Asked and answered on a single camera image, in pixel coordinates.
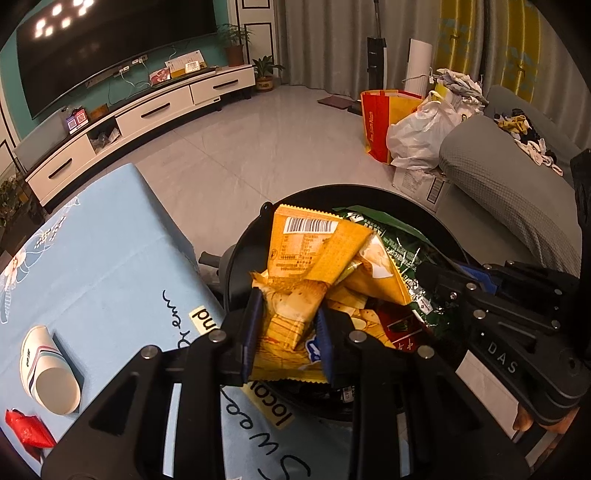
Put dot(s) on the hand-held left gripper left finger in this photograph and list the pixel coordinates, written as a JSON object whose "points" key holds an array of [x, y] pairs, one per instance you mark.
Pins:
{"points": [[253, 332]]}

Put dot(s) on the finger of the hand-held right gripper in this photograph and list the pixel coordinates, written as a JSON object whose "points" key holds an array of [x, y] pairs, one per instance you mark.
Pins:
{"points": [[478, 277], [443, 281]]}

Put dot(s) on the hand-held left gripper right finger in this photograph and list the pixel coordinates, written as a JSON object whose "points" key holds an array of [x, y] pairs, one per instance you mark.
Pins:
{"points": [[323, 341]]}

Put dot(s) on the green snack bag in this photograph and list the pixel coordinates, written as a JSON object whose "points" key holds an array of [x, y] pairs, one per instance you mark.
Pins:
{"points": [[397, 240]]}

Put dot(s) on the red wrapper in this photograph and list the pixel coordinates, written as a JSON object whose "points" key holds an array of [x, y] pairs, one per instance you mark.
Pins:
{"points": [[401, 332]]}

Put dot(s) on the black bin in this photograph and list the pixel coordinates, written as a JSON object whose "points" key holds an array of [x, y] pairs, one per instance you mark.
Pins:
{"points": [[247, 263]]}

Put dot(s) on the yellow snack bag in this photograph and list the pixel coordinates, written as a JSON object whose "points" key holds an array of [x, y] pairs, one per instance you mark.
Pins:
{"points": [[300, 258]]}

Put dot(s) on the person's right hand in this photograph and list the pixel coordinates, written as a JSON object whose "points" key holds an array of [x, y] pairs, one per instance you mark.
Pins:
{"points": [[526, 420]]}

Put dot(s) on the grey sofa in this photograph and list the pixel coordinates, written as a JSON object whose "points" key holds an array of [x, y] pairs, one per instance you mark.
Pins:
{"points": [[498, 184]]}

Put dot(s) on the cardboard box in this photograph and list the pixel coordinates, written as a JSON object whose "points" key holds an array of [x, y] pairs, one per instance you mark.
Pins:
{"points": [[420, 187]]}

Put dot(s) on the blue flowered tablecloth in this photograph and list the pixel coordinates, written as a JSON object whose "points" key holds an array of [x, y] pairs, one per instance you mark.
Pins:
{"points": [[115, 277]]}

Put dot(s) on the white plastic bag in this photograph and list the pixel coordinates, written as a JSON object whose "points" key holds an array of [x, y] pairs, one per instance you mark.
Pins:
{"points": [[420, 134]]}

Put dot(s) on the clothes on sofa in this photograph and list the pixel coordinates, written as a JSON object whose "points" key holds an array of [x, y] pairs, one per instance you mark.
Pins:
{"points": [[526, 134]]}

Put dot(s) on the red yellow shopping bag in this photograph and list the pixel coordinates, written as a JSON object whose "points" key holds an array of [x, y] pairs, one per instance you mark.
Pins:
{"points": [[374, 124]]}

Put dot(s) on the pile of clothes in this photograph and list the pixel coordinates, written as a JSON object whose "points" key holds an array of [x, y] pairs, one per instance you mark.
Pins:
{"points": [[461, 85]]}

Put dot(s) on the dark floor mat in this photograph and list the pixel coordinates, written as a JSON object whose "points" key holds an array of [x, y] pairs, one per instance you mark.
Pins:
{"points": [[341, 102]]}

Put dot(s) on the white paper cup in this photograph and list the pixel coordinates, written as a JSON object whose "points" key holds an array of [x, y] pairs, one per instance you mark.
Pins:
{"points": [[41, 364]]}

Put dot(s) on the yellow curtain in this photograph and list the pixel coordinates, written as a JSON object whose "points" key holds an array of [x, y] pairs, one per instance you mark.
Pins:
{"points": [[503, 41]]}

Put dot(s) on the black upright vacuum cleaner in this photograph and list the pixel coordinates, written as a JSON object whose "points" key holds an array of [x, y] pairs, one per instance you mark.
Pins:
{"points": [[376, 50]]}

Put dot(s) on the white television cabinet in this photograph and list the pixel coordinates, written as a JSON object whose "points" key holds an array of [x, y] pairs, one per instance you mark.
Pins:
{"points": [[152, 110]]}

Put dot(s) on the red packet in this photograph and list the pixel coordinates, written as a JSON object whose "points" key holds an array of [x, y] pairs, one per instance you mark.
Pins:
{"points": [[27, 429]]}

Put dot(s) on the small potted plant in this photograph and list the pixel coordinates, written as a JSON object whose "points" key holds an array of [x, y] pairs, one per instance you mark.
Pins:
{"points": [[265, 74]]}

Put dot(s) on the grey curtain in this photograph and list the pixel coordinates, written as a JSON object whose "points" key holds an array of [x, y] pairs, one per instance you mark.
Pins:
{"points": [[332, 41]]}

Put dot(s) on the green leafy plants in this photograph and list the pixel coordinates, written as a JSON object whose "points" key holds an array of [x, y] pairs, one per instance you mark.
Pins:
{"points": [[18, 203]]}

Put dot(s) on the red card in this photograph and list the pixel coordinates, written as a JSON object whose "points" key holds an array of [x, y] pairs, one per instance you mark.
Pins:
{"points": [[159, 77]]}

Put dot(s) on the white papers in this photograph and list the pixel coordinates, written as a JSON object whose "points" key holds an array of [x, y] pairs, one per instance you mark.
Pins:
{"points": [[184, 63]]}

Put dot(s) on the large black television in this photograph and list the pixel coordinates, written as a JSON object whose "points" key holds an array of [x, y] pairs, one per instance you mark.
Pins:
{"points": [[115, 46]]}

